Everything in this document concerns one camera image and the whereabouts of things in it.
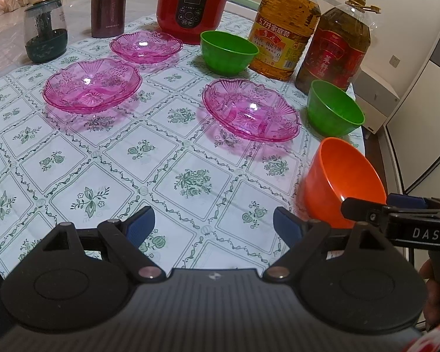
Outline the orange plastic bowl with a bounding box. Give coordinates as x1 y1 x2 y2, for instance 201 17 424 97
304 138 386 229

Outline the green bowl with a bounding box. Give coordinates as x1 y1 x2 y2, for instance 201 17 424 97
200 30 259 76
307 79 365 138

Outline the pink plate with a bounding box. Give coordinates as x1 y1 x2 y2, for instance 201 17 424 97
42 58 142 114
202 79 301 143
109 30 183 65

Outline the pink plate back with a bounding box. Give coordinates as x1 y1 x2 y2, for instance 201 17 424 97
109 30 183 65

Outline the person's right hand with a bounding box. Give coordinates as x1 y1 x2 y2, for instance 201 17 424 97
420 259 440 331

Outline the white small cabinet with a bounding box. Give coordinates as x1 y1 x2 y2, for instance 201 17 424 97
353 66 400 134

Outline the red label oil bottle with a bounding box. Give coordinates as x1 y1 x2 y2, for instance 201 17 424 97
295 0 381 94

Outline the green floral tablecloth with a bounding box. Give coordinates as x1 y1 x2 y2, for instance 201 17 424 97
0 10 366 279

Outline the yellow label oil bottle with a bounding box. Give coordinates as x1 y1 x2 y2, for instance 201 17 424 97
249 0 321 81

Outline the green glass jar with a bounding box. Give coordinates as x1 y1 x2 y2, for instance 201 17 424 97
23 0 68 64

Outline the red electric pressure cooker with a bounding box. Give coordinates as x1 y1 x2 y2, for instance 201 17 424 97
156 0 227 45

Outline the maroon thermos jar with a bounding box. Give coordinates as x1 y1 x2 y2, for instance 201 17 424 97
91 0 126 38

